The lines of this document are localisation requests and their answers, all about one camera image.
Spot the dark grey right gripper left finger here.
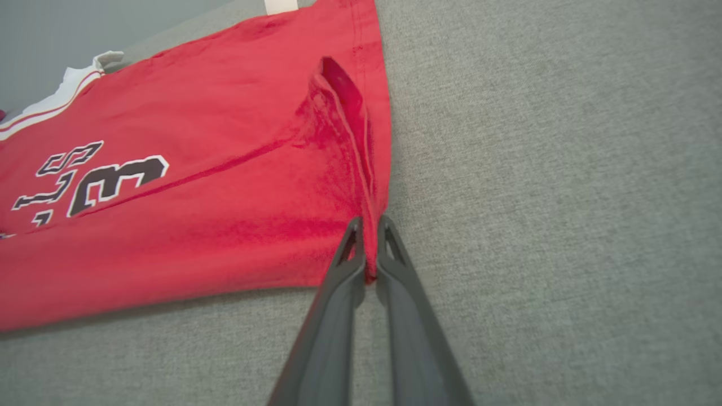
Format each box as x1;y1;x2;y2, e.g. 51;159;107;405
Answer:
268;216;367;406

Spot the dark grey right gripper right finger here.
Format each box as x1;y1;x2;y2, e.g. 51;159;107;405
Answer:
375;214;474;406

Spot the red white numbered jersey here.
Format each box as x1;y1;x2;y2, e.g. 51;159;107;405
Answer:
0;0;393;333

